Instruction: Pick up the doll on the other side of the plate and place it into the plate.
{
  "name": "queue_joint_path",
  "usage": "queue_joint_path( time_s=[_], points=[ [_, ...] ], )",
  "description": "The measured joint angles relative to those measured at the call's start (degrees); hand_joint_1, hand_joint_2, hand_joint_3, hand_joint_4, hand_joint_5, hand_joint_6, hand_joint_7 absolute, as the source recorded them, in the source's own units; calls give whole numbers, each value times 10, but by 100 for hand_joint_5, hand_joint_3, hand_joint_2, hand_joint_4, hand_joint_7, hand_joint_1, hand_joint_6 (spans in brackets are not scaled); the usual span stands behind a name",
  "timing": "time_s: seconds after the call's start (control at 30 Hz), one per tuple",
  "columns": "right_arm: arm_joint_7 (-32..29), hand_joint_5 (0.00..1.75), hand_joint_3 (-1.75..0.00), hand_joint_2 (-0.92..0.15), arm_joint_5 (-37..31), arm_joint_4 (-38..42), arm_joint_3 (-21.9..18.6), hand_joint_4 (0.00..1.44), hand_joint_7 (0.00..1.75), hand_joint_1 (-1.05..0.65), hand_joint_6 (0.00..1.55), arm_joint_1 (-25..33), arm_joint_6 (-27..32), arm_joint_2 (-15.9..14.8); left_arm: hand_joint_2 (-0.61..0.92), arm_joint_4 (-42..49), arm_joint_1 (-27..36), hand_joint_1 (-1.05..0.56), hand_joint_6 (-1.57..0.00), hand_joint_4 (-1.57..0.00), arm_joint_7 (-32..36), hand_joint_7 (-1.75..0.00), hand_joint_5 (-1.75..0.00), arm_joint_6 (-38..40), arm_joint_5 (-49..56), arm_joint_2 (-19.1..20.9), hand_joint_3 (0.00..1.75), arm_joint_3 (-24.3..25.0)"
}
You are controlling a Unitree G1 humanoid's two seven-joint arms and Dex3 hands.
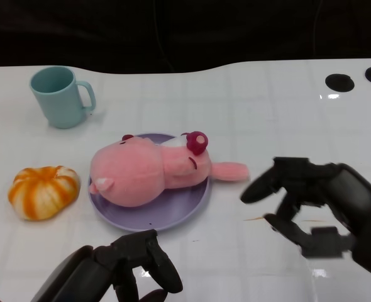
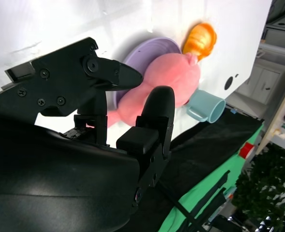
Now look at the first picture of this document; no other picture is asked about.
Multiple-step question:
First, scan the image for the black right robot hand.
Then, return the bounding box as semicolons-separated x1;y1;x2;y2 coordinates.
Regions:
239;156;371;284

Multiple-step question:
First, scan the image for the pink plush beaver doll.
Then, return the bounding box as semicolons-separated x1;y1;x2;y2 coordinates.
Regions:
88;130;250;208

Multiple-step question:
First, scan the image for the thin dark background cable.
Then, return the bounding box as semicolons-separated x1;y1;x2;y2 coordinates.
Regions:
155;0;175;72

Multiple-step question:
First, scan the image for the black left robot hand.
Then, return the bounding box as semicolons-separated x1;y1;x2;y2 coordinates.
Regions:
31;228;184;302

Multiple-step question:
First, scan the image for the light teal plastic mug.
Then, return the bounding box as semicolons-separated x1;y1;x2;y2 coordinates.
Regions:
30;65;96;129

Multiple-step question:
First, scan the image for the orange white striped pumpkin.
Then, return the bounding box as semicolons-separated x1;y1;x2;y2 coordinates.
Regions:
8;165;80;221

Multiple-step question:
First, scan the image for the lilac plastic plate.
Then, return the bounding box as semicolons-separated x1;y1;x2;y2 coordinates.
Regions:
87;133;213;233

